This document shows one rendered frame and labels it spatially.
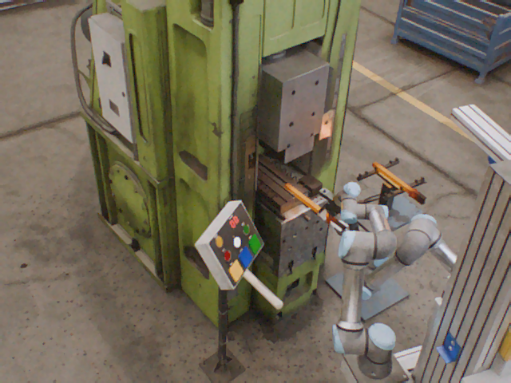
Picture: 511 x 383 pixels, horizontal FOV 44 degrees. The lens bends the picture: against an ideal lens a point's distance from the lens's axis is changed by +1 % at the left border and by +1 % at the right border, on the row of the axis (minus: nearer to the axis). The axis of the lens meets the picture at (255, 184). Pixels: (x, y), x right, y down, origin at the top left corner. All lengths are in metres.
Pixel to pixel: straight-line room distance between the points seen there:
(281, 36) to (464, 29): 4.03
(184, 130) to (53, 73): 3.46
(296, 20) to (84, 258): 2.38
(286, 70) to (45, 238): 2.45
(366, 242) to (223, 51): 1.02
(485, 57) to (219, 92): 4.26
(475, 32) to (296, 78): 4.00
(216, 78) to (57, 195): 2.52
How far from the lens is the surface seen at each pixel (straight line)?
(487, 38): 6.71
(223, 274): 2.94
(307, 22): 3.08
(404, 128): 5.90
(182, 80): 3.21
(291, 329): 4.06
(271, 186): 3.49
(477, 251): 2.29
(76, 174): 5.27
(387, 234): 2.72
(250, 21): 2.81
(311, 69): 3.02
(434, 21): 6.98
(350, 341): 2.78
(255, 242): 3.12
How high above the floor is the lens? 3.23
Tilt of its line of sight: 40 degrees down
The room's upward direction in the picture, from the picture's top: 2 degrees clockwise
